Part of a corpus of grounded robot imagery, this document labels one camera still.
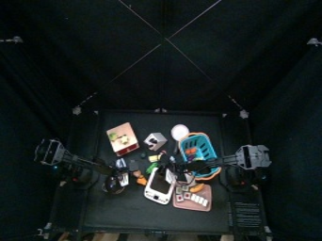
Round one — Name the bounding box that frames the thin diagonal brace wire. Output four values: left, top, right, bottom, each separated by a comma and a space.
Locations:
118, 0, 245, 109
79, 0, 225, 104

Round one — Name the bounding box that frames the red wooden shape sorter box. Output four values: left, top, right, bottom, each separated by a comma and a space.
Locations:
105, 121, 141, 157

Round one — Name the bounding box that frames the small grey cube toy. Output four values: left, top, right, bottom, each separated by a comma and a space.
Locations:
142, 132, 169, 152

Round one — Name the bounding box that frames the yellow orange toy pepper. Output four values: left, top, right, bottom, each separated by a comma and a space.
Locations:
137, 174, 150, 186

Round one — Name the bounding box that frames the green toy vegetable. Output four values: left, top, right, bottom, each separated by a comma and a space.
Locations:
145, 162, 161, 174

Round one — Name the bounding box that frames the yellow toy food piece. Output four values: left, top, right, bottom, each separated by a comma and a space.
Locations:
148, 153, 164, 163

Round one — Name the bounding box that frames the white round ball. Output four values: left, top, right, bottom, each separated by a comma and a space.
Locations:
170, 123, 192, 142

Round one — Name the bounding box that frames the teal basket orange rim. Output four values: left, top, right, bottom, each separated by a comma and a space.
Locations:
178, 132, 224, 182

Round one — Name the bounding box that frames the orange toy carrot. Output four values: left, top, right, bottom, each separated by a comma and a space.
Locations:
189, 183, 206, 193

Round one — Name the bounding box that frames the pink toy tray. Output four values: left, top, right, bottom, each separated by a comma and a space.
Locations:
172, 181, 214, 213

